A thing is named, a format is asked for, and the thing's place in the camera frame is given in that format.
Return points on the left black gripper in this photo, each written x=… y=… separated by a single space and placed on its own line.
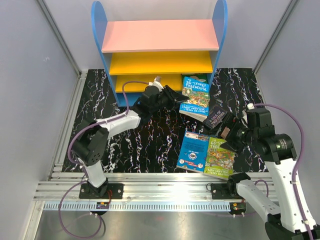
x=175 y=99

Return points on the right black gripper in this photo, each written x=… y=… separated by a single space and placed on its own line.
x=231 y=122

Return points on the blue 26-storey treehouse book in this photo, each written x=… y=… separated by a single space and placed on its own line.
x=197 y=104

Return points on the dark tale of two cities book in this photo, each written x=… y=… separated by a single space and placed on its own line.
x=215 y=116

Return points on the green coin book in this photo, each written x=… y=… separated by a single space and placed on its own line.
x=201 y=77

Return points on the blue 130-storey treehouse book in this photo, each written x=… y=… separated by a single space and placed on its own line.
x=193 y=152

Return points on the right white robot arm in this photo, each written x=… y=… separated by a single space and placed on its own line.
x=291 y=218

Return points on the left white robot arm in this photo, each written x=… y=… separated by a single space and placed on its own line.
x=88 y=146

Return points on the green 65-storey treehouse book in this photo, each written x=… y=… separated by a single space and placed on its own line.
x=219 y=162

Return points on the black marble pattern mat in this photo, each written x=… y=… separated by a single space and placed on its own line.
x=155 y=146

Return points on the colourful wooden bookshelf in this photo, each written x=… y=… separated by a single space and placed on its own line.
x=139 y=50

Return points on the right small circuit board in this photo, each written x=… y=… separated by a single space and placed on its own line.
x=238 y=206

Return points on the small circuit board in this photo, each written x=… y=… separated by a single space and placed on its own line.
x=238 y=206
x=103 y=205

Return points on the left small circuit board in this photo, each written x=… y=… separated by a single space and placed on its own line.
x=103 y=205

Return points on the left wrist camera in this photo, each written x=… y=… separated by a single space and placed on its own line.
x=156 y=83

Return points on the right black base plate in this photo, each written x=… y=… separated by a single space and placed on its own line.
x=220 y=191

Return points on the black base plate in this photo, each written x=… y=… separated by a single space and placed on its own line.
x=112 y=191
x=220 y=191

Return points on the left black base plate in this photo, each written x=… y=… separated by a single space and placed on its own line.
x=112 y=191

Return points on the slotted white cable duct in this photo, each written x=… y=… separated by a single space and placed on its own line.
x=140 y=206

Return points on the aluminium rail frame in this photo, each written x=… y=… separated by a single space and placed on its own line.
x=64 y=184

